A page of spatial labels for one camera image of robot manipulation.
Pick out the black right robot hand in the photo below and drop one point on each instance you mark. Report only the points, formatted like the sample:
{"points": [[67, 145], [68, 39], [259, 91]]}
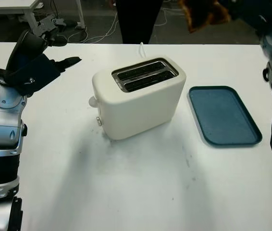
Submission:
{"points": [[258, 12]]}

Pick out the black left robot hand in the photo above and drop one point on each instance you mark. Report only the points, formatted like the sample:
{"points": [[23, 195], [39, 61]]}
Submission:
{"points": [[26, 45]]}

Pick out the brown toast slice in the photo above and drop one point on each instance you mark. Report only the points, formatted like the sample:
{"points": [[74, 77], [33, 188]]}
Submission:
{"points": [[187, 18]]}

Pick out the person beige jacket black trousers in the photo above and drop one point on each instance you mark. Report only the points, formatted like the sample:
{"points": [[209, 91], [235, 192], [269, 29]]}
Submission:
{"points": [[138, 21]]}

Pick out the cream white two-slot toaster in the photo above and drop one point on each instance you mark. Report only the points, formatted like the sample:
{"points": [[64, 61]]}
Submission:
{"points": [[138, 113]]}

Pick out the white desk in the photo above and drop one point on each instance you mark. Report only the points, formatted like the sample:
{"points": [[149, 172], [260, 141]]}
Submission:
{"points": [[6, 4]]}

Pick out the blue rectangular tray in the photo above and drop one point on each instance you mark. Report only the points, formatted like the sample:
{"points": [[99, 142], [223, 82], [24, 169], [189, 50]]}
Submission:
{"points": [[222, 115]]}

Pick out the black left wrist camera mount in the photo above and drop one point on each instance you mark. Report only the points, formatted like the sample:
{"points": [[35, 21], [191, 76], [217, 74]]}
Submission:
{"points": [[38, 74]]}

